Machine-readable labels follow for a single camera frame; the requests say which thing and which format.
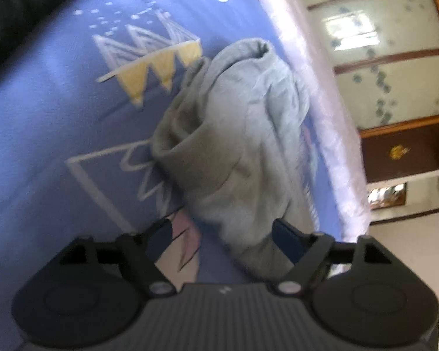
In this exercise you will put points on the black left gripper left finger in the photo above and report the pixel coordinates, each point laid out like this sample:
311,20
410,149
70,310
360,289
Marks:
138,253

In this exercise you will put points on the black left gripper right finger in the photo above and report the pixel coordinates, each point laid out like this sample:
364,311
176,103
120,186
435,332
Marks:
309,254

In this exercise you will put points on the grey sweatpants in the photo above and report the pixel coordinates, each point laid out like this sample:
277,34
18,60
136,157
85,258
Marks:
231,140

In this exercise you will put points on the blue patterned bed sheet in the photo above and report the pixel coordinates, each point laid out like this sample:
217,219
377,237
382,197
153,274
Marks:
77,111

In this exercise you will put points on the wooden wardrobe with glass doors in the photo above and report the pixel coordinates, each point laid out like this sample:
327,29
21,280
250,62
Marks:
385,55

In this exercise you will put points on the white lace bed skirt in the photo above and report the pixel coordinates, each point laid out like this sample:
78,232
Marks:
339,139

